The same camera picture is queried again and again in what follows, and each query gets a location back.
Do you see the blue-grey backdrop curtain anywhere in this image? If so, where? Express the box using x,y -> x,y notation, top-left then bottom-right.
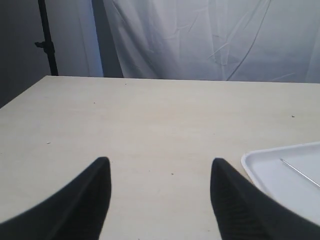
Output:
76,0 -> 320,83

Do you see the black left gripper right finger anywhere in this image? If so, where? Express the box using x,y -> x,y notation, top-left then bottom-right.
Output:
210,158 -> 320,240

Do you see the black light stand pole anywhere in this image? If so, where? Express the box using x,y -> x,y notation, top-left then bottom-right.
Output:
34,0 -> 59,76

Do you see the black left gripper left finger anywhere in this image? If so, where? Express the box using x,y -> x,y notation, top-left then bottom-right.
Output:
0,157 -> 112,240

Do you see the white rectangular plastic tray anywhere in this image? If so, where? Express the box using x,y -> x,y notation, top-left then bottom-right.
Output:
241,142 -> 320,224

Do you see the thin metal skewer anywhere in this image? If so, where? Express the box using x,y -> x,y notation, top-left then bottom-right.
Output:
279,158 -> 320,188

